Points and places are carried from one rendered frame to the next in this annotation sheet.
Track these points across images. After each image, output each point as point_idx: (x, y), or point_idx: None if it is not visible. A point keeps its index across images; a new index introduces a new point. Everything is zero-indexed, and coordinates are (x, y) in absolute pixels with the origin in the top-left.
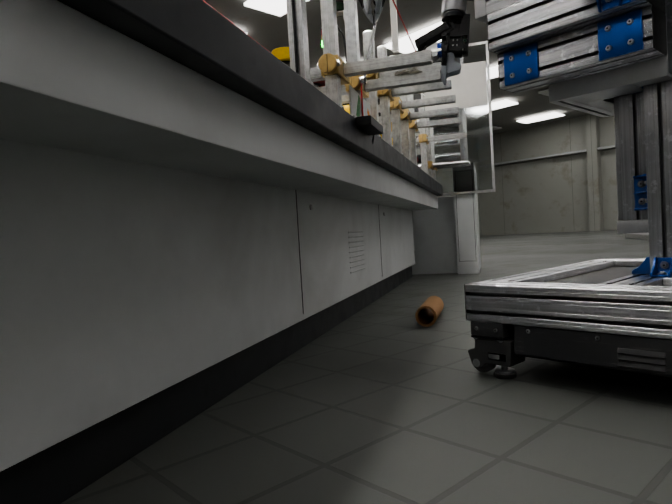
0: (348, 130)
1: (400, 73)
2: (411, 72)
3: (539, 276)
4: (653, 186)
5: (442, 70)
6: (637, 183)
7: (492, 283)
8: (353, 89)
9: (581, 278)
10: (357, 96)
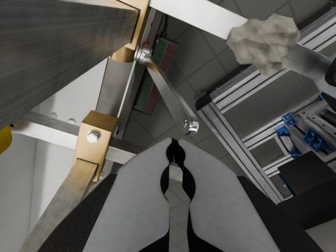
0: (126, 127)
1: (241, 44)
2: (274, 41)
3: (245, 98)
4: (309, 150)
5: (317, 87)
6: (319, 138)
7: (209, 115)
8: (125, 97)
9: (278, 85)
10: (133, 72)
